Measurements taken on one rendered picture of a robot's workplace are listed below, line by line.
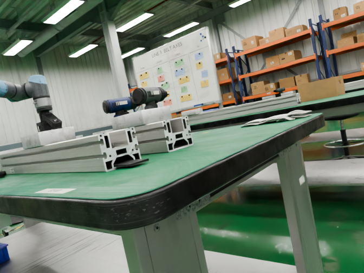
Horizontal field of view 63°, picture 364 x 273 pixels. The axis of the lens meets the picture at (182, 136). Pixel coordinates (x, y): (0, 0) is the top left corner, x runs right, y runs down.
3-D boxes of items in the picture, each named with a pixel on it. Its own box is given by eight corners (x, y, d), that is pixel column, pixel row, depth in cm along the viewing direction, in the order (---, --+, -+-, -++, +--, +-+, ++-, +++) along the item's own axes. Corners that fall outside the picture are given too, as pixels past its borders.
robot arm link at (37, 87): (32, 79, 144) (48, 75, 143) (38, 101, 145) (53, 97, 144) (21, 77, 136) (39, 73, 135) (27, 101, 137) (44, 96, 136)
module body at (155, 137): (50, 162, 134) (46, 144, 134) (71, 157, 141) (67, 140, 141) (168, 152, 78) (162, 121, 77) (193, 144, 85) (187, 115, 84)
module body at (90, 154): (4, 174, 121) (-1, 154, 120) (30, 168, 128) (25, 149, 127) (105, 172, 64) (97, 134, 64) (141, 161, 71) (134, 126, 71)
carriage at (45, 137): (25, 157, 97) (20, 137, 97) (58, 150, 105) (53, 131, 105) (43, 155, 86) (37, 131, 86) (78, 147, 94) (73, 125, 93)
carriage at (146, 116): (115, 139, 93) (110, 118, 93) (142, 132, 101) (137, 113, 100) (145, 134, 82) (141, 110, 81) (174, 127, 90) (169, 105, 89)
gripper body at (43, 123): (53, 132, 147) (48, 109, 147) (60, 130, 141) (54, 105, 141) (38, 135, 142) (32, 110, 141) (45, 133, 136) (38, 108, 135)
